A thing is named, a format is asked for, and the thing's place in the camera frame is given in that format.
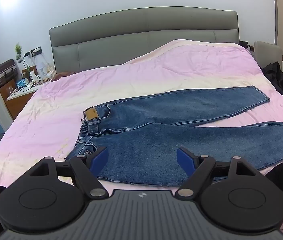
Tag blue patterned tin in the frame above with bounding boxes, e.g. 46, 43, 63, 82
15, 78, 29, 89

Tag pink and cream bed blanket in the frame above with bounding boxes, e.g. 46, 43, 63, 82
0, 39, 283, 230

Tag black jacket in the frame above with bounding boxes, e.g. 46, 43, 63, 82
262, 61, 283, 106

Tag grey chair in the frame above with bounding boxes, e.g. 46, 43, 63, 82
254, 40, 282, 68

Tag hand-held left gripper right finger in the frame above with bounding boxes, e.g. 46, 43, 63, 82
177, 147, 257, 199

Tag blue denim pants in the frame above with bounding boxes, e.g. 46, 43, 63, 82
65, 85, 283, 187

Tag wooden nightstand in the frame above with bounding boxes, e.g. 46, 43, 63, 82
5, 65, 55, 121

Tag white table lamp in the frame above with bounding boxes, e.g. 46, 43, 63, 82
35, 55, 48, 76

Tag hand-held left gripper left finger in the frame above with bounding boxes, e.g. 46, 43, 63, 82
28, 147, 109, 199

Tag grey padded headboard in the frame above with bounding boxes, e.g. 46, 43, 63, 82
49, 7, 240, 74

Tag small green potted plant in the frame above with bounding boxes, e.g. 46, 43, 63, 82
14, 43, 23, 63

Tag black wall power outlet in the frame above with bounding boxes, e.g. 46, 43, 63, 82
24, 46, 42, 57

